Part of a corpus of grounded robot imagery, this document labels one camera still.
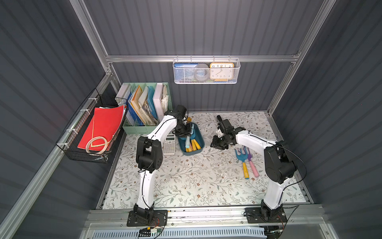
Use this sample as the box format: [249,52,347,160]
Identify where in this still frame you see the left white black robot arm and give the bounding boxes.
[134,105,192,212]

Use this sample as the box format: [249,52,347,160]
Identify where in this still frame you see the grey tape roll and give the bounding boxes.
[194,63,210,82]

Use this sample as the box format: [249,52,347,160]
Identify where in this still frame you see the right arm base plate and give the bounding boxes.
[243,207,287,224]

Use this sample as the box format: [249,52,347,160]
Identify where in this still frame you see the teal plastic storage box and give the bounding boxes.
[178,123,205,156]

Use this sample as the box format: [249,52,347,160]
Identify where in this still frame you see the mint green file organizer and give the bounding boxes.
[115,83,173,134]

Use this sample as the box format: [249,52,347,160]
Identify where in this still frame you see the beige rubber ring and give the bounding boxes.
[86,136,109,155]

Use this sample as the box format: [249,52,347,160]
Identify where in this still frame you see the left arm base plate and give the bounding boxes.
[126,209,168,227]

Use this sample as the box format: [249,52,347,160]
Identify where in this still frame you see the white calculator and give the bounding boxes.
[163,134,176,155]

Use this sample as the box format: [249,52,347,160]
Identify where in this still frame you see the light blue rake pale handle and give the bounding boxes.
[185,123,194,148]

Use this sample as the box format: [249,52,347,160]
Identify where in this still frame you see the white wire hanging basket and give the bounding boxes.
[172,58,241,85]

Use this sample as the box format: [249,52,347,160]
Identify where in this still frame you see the white book in organizer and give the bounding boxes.
[153,83,164,122]

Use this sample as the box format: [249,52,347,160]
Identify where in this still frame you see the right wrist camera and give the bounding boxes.
[216,127,224,138]

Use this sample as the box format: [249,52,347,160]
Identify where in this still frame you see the red folder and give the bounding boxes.
[77,105,126,154]

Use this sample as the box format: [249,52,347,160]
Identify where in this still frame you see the yellow alarm clock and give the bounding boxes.
[210,62,235,81]

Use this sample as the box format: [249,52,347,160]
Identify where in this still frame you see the black wire wall basket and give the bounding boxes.
[56,91,128,163]

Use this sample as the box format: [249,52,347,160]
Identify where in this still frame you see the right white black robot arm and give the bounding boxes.
[210,115,297,220]

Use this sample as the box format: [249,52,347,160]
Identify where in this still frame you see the blue book in basket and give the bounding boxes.
[173,63,198,84]

